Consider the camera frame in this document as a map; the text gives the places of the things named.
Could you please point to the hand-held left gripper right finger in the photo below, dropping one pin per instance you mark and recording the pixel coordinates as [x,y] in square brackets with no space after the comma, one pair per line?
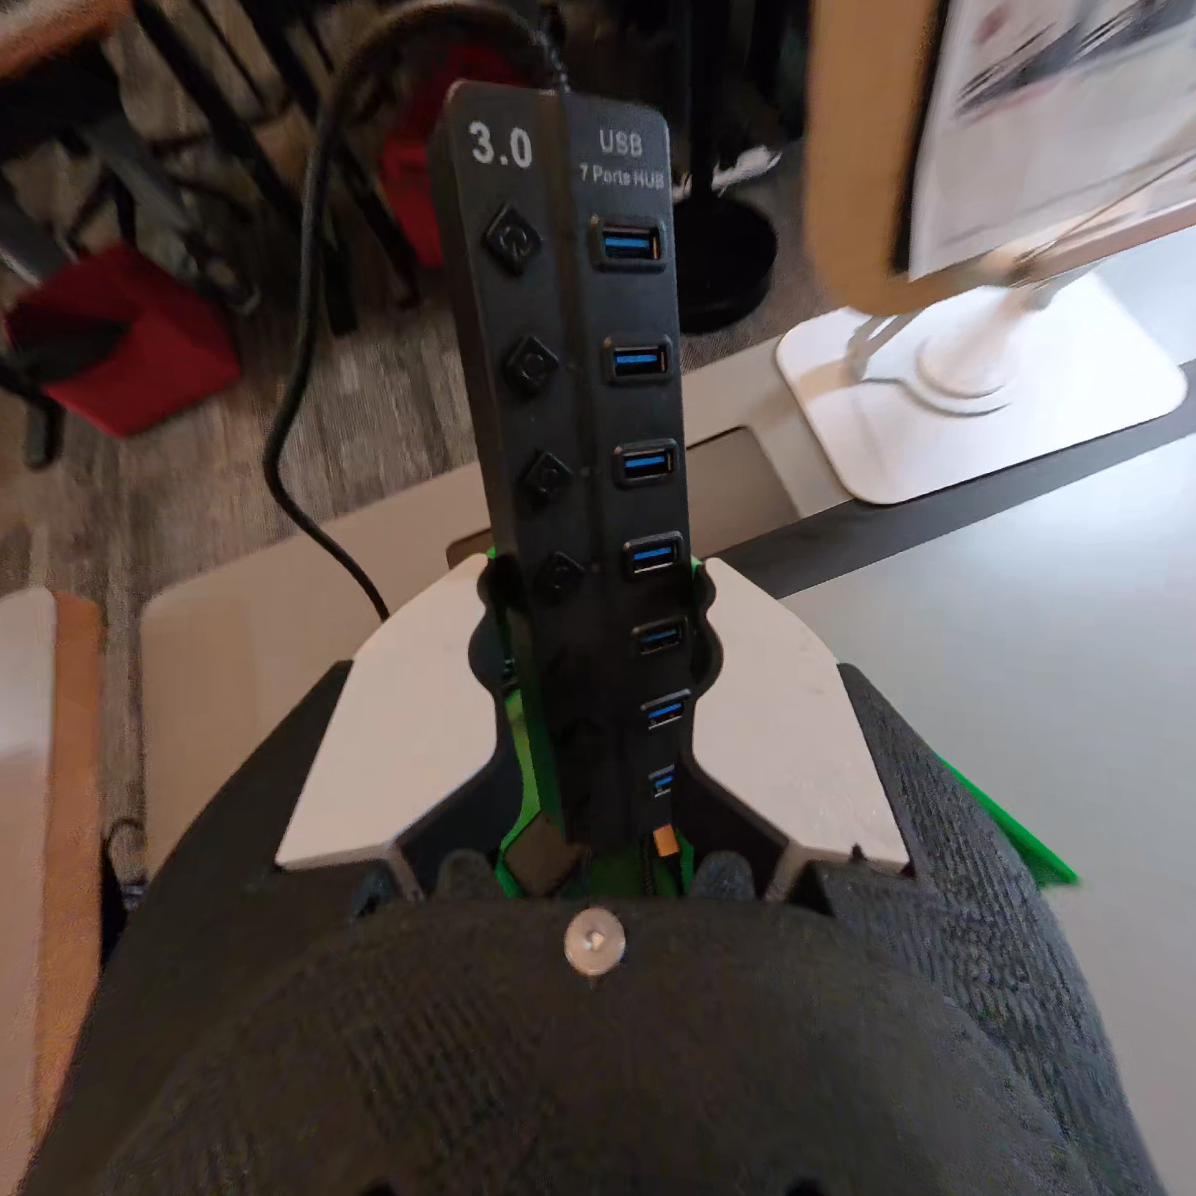
[795,748]

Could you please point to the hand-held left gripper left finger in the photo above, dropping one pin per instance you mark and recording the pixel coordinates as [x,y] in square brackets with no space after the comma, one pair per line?
[392,748]

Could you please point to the green plastic bin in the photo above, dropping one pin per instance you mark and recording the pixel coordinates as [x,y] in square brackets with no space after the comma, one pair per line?
[1010,832]

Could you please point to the long wooden table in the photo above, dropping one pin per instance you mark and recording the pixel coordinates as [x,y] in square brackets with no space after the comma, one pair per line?
[75,748]

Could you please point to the instruction sheet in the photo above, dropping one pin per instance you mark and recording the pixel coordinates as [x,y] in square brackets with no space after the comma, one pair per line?
[1029,113]

